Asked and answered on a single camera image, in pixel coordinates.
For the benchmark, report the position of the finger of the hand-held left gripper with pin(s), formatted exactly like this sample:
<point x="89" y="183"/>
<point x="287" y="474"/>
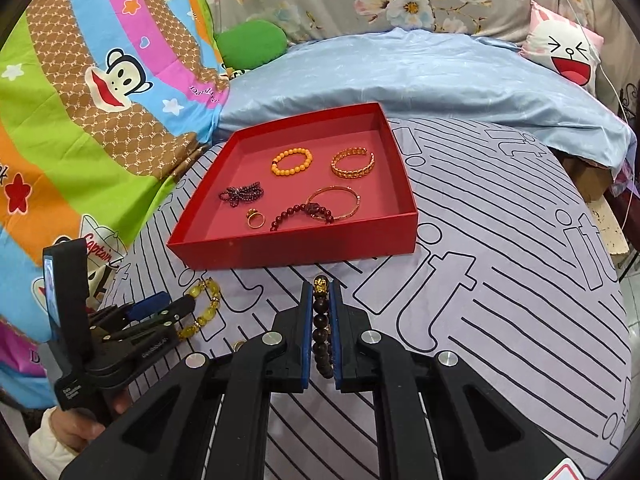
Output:
<point x="150" y="302"/>
<point x="170" y="312"/>

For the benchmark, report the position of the thin gold bangle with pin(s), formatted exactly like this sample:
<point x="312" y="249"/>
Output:
<point x="330" y="188"/>

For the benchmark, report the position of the colourful cartoon monkey blanket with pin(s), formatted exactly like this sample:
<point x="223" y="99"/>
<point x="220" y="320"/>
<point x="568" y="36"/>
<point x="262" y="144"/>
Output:
<point x="100" y="110"/>

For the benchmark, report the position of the red cardboard box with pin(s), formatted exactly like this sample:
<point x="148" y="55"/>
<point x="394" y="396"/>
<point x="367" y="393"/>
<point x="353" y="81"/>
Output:
<point x="300" y="252"/>

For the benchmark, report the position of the person's left hand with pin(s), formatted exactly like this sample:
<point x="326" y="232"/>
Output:
<point x="75" y="427"/>

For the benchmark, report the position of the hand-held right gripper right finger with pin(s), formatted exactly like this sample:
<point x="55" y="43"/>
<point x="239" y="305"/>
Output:
<point x="336" y="340"/>

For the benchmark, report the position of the pink bunny face pillow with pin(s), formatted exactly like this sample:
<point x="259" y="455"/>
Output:
<point x="565" y="55"/>

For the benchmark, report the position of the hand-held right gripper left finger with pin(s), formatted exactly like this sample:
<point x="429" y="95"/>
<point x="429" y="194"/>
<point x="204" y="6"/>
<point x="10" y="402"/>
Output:
<point x="304" y="340"/>

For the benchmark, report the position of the person's left forearm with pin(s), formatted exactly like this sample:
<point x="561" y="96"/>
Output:
<point x="45" y="445"/>

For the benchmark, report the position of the light blue blanket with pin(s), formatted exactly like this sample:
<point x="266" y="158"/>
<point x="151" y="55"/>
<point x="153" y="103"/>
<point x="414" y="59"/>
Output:
<point x="425" y="75"/>

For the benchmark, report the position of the green cushion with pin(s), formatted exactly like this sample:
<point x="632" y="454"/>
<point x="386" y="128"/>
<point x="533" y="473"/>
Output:
<point x="250" y="42"/>

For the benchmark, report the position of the brown cardboard box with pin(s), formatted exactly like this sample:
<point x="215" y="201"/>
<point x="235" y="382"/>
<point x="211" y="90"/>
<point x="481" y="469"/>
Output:
<point x="587" y="180"/>

